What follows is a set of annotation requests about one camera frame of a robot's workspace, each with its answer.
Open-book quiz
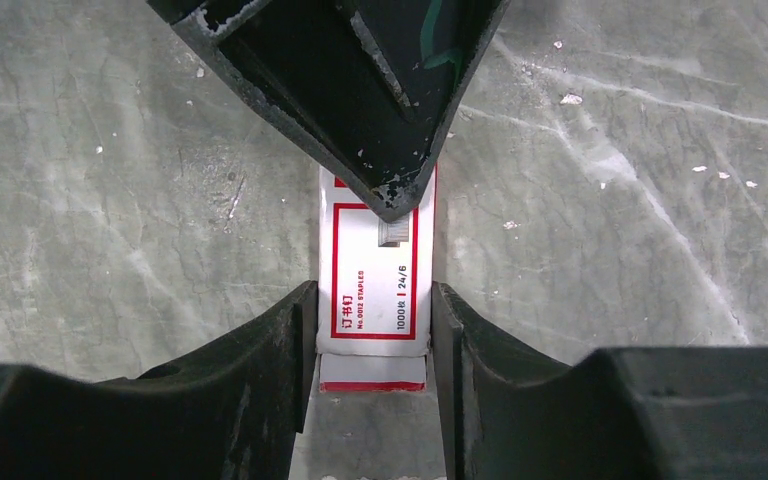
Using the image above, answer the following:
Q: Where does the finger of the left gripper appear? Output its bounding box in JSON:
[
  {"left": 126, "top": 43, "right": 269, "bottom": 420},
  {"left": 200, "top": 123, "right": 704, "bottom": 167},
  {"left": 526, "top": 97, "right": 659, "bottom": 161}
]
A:
[{"left": 151, "top": 0, "right": 507, "bottom": 222}]

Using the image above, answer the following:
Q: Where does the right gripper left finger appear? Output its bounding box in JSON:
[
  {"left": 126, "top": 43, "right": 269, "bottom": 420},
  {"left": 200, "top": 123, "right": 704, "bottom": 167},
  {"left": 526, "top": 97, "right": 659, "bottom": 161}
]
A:
[{"left": 0, "top": 281, "right": 318, "bottom": 479}]

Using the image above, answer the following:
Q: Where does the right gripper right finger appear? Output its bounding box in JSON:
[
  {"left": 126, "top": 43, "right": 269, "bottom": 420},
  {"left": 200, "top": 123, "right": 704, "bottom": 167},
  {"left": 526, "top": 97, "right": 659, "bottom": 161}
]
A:
[{"left": 431, "top": 283, "right": 768, "bottom": 479}]

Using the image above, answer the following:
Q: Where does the staple box tray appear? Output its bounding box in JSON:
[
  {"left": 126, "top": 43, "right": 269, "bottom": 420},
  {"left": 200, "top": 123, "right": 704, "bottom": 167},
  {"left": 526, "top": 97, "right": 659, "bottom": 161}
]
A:
[{"left": 319, "top": 354, "right": 427, "bottom": 393}]

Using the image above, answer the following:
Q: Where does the red white staple box sleeve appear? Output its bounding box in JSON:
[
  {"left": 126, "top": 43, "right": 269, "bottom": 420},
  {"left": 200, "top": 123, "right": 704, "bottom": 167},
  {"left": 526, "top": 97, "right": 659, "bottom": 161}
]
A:
[{"left": 317, "top": 168, "right": 437, "bottom": 357}]

